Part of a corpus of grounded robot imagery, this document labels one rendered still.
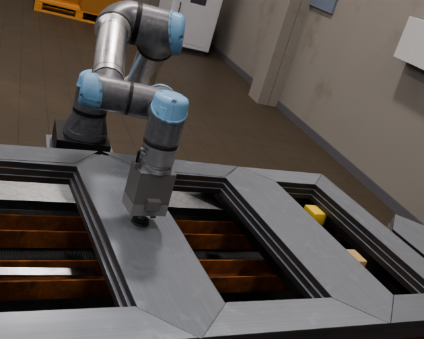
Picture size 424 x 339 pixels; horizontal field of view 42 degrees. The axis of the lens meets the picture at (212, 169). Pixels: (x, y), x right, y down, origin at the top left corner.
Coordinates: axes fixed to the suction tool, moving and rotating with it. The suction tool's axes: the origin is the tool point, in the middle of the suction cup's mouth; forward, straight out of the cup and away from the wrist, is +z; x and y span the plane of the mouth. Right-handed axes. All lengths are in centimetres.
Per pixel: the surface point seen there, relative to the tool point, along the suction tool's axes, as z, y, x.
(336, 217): 3, 68, 10
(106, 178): -0.6, -1.5, 22.1
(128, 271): -0.8, -8.2, -17.5
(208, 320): -0.8, 2.0, -33.0
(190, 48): 79, 297, 593
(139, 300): -0.8, -9.0, -26.3
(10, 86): 87, 29, 350
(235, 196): 1.0, 36.2, 18.4
